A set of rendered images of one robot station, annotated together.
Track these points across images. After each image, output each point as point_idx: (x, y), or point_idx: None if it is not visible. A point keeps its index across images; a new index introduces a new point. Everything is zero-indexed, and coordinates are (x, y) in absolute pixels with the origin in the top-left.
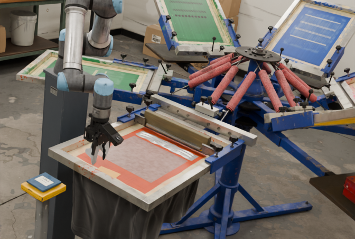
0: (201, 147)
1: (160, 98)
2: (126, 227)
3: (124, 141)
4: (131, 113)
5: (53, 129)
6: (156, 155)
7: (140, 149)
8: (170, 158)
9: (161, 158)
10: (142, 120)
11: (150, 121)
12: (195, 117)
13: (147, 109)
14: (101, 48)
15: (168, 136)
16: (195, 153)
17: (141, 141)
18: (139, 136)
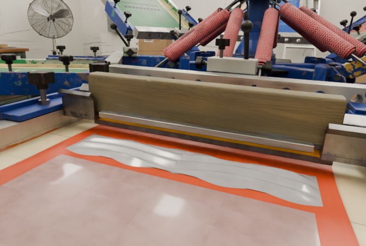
0: (315, 142)
1: (126, 66)
2: None
3: (4, 189)
4: (53, 96)
5: None
6: (164, 231)
7: (77, 216)
8: (239, 228)
9: (200, 240)
10: (86, 104)
11: (109, 102)
12: (217, 82)
13: (96, 72)
14: None
15: (176, 132)
16: (293, 168)
17: (85, 170)
18: (78, 152)
